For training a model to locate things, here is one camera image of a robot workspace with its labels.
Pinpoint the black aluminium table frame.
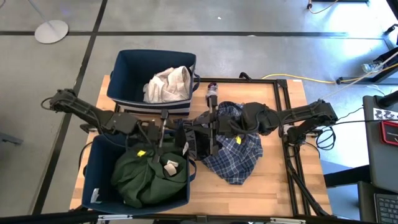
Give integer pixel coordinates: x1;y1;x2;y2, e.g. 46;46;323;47
112;72;333;218

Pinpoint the yellow floor cable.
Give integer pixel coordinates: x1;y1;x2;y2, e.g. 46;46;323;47
262;73;340;85

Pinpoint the white black marker tag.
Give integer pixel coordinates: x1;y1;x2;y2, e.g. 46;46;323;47
373;107;398;122

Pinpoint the white patterned shirt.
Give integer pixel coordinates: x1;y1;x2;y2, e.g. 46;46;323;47
142;65;192;105

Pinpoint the black cable bundle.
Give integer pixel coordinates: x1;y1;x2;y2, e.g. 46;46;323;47
285;146;333;218

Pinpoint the navy striped fabric bin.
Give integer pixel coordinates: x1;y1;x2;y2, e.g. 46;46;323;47
106;49;200;117
81;132;198;216

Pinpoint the grey rolled sock pair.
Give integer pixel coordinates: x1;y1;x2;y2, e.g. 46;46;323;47
205;82;220;100

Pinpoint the thin black cable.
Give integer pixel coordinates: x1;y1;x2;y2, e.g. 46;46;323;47
315;106;398;151

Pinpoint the silver metal bracket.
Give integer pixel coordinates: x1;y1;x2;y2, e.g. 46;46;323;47
269;217;307;224
96;213;134;223

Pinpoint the dark green garment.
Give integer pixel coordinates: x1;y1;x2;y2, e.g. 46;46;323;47
110;141;189;209

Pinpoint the black metal stand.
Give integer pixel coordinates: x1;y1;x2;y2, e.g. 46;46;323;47
383;23;398;48

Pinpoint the round white stand base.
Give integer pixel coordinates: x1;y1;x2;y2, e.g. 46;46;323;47
27;0;70;45

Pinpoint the grey floor object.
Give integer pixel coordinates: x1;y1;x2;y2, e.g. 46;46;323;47
0;133;24;146

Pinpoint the yellow cable black plug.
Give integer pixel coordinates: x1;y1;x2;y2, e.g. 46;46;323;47
306;0;340;15

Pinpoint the black keyboard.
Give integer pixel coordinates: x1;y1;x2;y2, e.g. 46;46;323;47
357;181;398;224

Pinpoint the black beam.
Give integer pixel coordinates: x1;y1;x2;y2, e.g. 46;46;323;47
323;164;371;189

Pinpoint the red black device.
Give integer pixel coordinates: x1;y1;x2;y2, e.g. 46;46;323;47
379;120;398;146

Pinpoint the blue plaid shirt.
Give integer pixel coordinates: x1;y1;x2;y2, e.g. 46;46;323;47
198;101;265;186

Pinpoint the black desk leg frame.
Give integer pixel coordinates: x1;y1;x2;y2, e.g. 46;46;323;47
336;46;398;86

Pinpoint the dark grey desk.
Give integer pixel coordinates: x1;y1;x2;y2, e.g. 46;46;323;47
362;95;398;194

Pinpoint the black aluminium rail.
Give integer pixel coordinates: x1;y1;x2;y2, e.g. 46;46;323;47
0;210;398;224

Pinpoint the white sneaker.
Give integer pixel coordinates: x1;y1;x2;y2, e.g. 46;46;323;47
361;60;384;74

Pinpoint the white cable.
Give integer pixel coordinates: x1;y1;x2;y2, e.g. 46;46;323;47
307;51;398;106

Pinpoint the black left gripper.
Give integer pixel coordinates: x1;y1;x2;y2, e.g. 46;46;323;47
132;110;180;164

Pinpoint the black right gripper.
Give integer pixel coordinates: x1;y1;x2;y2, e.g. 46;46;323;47
183;94;246;157

